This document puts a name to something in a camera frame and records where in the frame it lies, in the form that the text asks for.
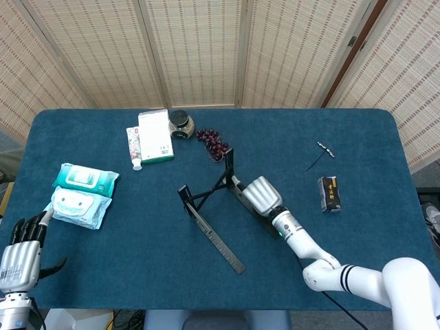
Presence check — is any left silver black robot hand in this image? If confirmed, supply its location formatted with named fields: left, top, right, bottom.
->
left=0, top=209, right=68, bottom=295

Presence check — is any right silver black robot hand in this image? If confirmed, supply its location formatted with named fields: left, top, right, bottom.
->
left=230, top=175, right=284, bottom=217

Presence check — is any black folding laptop stand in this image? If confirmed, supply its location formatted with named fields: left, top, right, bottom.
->
left=177, top=147, right=281, bottom=276

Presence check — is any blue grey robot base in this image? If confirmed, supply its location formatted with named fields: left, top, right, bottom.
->
left=142, top=310, right=292, bottom=330

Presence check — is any black box gold lettering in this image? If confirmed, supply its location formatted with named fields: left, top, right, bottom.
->
left=318, top=175, right=343, bottom=214

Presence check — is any dark red grape bunch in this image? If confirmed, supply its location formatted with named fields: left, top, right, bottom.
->
left=195, top=127, right=230, bottom=163

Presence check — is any white box under table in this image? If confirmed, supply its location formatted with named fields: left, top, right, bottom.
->
left=44, top=308, right=114, bottom=330

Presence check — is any light blue wet wipes pack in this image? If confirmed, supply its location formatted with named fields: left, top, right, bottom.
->
left=43, top=185, right=113, bottom=230

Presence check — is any glass jar black lid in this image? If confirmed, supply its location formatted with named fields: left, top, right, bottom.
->
left=168, top=109, right=196, bottom=141

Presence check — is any teal wet wipes pack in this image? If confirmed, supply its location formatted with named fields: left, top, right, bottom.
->
left=52, top=162, right=120, bottom=199

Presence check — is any blue table cloth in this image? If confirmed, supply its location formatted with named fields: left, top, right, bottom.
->
left=0, top=108, right=440, bottom=312

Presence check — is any white green cardboard box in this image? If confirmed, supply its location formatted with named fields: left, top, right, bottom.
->
left=137, top=109, right=175, bottom=164

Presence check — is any small white bottle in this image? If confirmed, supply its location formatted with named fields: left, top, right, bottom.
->
left=126, top=126, right=144, bottom=172

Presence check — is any bamboo folding screen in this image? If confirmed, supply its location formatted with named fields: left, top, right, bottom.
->
left=0, top=0, right=440, bottom=173

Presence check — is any grey sneaker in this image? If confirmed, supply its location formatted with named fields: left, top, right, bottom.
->
left=421, top=201, right=440, bottom=248

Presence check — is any metal screen hinge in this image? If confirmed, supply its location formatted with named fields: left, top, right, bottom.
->
left=346, top=36, right=368, bottom=52

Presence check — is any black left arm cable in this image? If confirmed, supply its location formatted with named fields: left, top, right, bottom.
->
left=30, top=298, right=47, bottom=330

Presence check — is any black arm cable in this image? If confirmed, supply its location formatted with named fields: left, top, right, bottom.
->
left=321, top=291, right=369, bottom=330
left=30, top=298, right=47, bottom=330

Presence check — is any metal T-handle tool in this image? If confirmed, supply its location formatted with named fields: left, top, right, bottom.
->
left=306, top=140, right=336, bottom=172

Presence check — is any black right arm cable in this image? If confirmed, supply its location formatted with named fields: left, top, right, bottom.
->
left=321, top=291, right=369, bottom=330

